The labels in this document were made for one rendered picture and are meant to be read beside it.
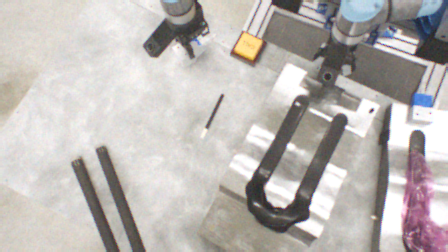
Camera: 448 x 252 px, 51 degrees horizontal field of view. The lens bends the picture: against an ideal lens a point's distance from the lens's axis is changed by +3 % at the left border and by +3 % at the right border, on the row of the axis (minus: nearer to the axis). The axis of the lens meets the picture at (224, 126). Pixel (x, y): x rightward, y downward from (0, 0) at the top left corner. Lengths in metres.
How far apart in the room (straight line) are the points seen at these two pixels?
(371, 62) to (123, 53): 1.08
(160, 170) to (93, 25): 0.49
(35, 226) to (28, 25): 0.97
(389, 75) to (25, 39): 1.69
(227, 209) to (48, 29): 1.57
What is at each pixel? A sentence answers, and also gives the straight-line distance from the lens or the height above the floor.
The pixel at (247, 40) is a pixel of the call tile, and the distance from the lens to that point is 1.31.
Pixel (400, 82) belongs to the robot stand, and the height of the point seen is 0.21.
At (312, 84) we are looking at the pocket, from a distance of 1.25.
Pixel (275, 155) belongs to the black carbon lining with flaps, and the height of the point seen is 0.89.
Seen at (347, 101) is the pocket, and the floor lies 0.86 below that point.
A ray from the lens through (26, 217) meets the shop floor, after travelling 2.25.
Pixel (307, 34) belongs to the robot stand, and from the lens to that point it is 2.03.
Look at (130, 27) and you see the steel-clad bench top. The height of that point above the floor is 0.80.
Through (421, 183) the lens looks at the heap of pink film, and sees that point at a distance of 1.19.
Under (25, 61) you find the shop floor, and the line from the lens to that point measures 2.44.
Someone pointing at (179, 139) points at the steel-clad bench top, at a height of 0.80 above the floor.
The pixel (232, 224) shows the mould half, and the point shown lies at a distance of 1.17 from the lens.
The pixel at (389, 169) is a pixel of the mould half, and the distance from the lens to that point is 1.20.
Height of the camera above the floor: 2.02
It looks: 75 degrees down
